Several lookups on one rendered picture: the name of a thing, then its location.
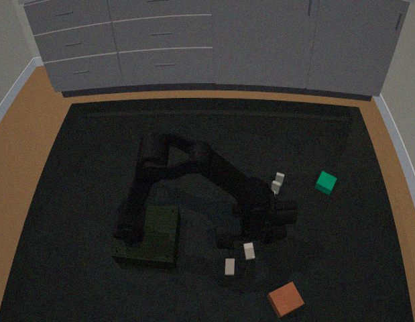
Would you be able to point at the green rectangular block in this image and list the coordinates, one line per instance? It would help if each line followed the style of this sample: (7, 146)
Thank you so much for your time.
(325, 183)

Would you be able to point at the orange-brown block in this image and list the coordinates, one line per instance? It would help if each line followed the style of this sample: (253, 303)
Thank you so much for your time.
(285, 299)

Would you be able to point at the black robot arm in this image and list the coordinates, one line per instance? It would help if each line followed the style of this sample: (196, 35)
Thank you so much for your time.
(256, 202)

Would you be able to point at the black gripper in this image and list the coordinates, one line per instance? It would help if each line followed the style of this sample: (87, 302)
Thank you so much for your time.
(224, 237)

